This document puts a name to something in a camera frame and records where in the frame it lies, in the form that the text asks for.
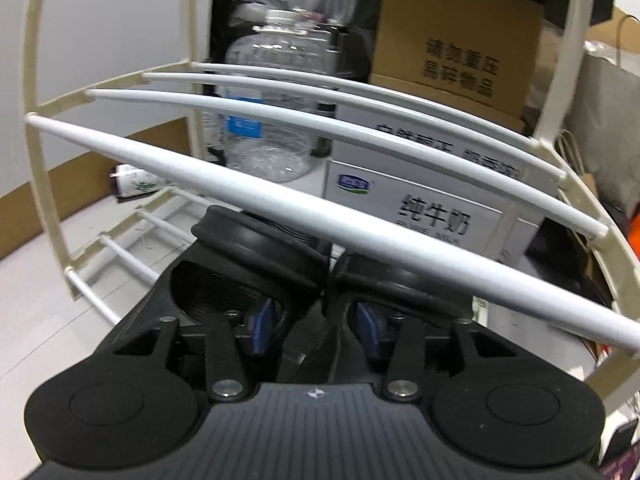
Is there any white milk carton box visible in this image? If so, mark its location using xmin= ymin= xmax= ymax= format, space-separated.
xmin=322 ymin=105 xmax=561 ymax=271

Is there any brown cardboard box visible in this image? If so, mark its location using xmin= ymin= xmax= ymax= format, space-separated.
xmin=370 ymin=0 xmax=546 ymax=133

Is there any black rubber clog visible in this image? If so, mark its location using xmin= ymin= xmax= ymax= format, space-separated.
xmin=117 ymin=205 xmax=332 ymax=391
xmin=280 ymin=252 xmax=476 ymax=391

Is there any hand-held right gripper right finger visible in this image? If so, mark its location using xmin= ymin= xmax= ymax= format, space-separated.
xmin=356 ymin=302 xmax=521 ymax=401

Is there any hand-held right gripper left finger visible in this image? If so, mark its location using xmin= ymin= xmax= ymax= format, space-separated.
xmin=112 ymin=299 xmax=275 ymax=402

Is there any clear plastic water bottle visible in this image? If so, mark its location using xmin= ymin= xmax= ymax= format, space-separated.
xmin=220 ymin=7 xmax=341 ymax=183

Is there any white shoe rack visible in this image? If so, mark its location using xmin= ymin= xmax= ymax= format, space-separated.
xmin=20 ymin=0 xmax=640 ymax=411

